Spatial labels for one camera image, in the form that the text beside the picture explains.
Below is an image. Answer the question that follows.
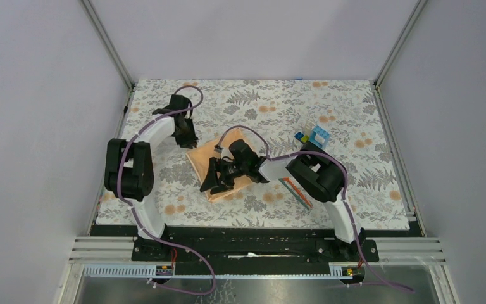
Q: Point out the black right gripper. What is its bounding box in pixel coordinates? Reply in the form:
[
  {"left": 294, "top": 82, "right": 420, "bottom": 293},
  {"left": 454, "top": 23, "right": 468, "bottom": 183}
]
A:
[{"left": 200, "top": 156, "right": 248, "bottom": 195}]

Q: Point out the peach satin napkin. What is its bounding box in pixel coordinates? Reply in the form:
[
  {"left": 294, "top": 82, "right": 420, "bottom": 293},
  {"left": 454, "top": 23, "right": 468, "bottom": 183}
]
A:
[{"left": 186, "top": 129, "right": 252, "bottom": 203}]

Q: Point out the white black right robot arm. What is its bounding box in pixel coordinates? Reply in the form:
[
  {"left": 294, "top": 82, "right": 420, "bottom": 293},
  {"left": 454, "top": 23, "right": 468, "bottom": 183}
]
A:
[{"left": 200, "top": 139, "right": 363, "bottom": 261}]

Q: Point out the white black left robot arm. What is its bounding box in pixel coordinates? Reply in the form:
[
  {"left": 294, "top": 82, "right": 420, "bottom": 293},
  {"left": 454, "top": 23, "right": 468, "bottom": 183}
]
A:
[{"left": 104, "top": 85, "right": 204, "bottom": 260}]

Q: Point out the floral patterned table mat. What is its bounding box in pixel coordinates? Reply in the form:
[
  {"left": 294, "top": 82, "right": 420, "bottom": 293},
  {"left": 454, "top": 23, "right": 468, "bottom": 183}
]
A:
[{"left": 96, "top": 79, "right": 411, "bottom": 231}]

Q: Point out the orange plastic fork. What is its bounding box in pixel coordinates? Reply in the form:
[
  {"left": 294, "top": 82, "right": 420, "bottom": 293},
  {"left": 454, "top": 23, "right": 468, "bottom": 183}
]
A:
[{"left": 284, "top": 178, "right": 313, "bottom": 208}]

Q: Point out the colourful toy brick pile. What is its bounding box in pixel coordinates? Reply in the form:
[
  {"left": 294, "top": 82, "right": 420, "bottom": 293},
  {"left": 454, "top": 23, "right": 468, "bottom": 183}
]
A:
[{"left": 294, "top": 120, "right": 331, "bottom": 149}]

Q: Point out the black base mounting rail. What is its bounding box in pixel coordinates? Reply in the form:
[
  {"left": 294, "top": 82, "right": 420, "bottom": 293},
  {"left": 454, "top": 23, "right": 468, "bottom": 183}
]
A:
[{"left": 87, "top": 225, "right": 380, "bottom": 276}]

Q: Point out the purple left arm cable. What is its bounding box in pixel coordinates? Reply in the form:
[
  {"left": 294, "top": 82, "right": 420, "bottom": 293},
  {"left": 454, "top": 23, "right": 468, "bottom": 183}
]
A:
[{"left": 116, "top": 85, "right": 217, "bottom": 296}]

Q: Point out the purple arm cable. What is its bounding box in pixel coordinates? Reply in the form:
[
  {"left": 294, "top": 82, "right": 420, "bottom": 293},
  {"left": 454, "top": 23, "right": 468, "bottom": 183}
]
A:
[
  {"left": 116, "top": 85, "right": 217, "bottom": 296},
  {"left": 214, "top": 125, "right": 416, "bottom": 294}
]

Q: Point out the left aluminium frame post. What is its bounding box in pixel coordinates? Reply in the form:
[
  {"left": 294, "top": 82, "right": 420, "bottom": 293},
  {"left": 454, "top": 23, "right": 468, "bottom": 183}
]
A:
[{"left": 79, "top": 0, "right": 137, "bottom": 90}]

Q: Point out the aluminium frame post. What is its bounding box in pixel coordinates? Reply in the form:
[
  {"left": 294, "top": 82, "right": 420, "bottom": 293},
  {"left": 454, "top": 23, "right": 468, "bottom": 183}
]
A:
[
  {"left": 79, "top": 0, "right": 137, "bottom": 90},
  {"left": 375, "top": 0, "right": 430, "bottom": 87}
]

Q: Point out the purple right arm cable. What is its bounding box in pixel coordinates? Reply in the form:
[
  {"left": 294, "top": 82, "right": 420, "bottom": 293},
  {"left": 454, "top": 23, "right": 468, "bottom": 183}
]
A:
[{"left": 214, "top": 125, "right": 416, "bottom": 294}]

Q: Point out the right aluminium frame post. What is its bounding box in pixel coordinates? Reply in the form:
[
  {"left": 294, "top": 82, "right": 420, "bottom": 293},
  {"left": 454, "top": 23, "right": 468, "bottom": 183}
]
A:
[{"left": 375, "top": 0, "right": 430, "bottom": 87}]

